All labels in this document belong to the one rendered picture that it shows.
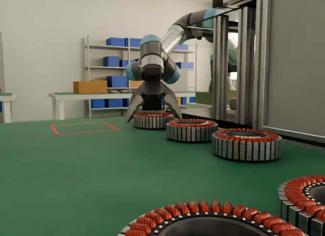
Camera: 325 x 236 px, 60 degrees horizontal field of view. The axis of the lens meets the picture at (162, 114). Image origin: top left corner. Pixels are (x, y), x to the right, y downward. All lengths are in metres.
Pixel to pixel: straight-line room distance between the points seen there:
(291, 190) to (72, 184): 0.24
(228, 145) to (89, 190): 0.22
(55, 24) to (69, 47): 0.60
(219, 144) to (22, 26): 7.13
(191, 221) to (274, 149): 0.29
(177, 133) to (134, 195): 0.28
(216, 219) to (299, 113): 0.44
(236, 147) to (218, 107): 0.36
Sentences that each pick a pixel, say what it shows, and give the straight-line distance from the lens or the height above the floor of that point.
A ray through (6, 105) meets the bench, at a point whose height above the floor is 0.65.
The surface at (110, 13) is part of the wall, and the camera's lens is 7.85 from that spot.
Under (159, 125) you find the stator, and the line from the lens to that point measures 0.73.
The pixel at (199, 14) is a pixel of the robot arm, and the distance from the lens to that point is 1.33.
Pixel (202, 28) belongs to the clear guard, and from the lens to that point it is 1.03.
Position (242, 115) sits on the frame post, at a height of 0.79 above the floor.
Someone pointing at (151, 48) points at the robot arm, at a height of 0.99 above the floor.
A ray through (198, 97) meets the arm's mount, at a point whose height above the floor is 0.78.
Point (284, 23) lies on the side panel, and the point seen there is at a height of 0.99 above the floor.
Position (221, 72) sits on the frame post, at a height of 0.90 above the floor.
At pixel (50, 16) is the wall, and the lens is 7.54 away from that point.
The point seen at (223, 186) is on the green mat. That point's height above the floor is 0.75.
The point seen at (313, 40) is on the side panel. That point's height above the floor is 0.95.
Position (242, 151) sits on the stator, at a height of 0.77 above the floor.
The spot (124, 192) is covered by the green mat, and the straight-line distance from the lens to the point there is 0.32.
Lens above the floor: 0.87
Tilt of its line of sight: 6 degrees down
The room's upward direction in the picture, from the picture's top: straight up
